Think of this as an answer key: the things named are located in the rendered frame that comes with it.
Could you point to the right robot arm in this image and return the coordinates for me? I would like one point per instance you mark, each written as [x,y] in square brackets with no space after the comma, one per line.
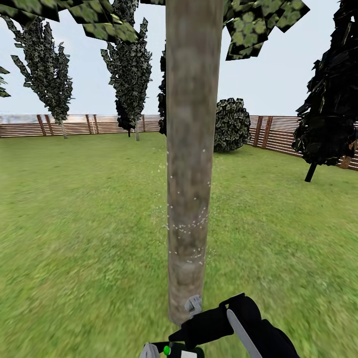
[239,314]

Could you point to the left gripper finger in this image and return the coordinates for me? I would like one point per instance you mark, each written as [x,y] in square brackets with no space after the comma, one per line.
[160,346]

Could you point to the bush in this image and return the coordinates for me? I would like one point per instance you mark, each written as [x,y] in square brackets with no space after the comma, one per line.
[232,125]

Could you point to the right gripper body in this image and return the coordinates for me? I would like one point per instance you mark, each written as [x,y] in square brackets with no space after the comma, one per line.
[198,330]

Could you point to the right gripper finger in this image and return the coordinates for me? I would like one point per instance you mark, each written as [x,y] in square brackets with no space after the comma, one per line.
[176,337]

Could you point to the pesticide atomizer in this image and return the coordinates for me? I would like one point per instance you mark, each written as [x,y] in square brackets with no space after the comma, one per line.
[178,350]

